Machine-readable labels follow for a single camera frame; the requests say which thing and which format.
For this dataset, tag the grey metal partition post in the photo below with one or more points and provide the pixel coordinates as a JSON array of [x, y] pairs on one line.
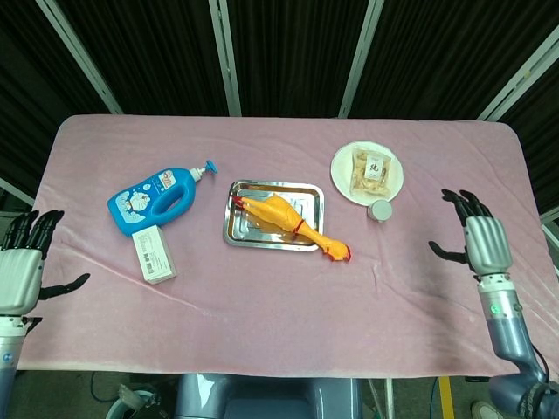
[[77, 54], [361, 57], [226, 57], [524, 77]]

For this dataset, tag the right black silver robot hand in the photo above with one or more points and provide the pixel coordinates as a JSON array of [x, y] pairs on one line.
[[487, 244]]

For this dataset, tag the white round plate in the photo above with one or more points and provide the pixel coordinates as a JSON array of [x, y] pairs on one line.
[[340, 174]]

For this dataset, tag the grey metal frame bar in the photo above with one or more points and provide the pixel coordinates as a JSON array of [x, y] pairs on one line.
[[551, 233], [17, 192]]

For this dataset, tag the blue pump detergent bottle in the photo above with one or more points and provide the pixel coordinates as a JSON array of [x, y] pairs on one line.
[[144, 203]]

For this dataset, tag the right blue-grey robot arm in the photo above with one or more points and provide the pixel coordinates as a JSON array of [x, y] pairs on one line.
[[506, 331]]

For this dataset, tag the white plastic bucket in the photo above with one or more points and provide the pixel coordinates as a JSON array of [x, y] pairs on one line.
[[131, 406]]

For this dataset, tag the black pleated curtain panel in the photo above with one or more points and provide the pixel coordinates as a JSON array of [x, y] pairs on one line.
[[292, 52], [153, 52], [436, 52]]

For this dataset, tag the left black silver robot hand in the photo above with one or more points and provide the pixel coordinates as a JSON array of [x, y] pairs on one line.
[[17, 275]]

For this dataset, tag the yellow rubber chicken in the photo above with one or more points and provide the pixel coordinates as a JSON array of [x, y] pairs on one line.
[[279, 214]]

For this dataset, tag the blue-grey robot torso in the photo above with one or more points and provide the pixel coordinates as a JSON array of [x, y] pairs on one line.
[[271, 397]]

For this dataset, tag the white cardboard box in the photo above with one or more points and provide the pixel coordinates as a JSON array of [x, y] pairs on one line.
[[153, 255]]

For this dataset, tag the small silver lidded jar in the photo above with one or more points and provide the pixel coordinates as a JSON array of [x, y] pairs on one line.
[[380, 210]]

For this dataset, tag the clear snack bag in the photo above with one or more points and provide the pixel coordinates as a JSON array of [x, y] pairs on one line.
[[369, 174]]

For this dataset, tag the white sneaker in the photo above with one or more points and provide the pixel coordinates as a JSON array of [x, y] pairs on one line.
[[480, 411]]

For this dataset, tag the silver rectangular metal tray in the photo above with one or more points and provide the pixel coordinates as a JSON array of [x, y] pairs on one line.
[[244, 231]]

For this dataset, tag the pink velvet tablecloth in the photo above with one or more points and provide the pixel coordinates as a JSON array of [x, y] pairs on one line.
[[262, 323]]

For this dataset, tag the white metal table leg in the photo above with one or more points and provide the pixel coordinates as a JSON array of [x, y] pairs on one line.
[[389, 399]]

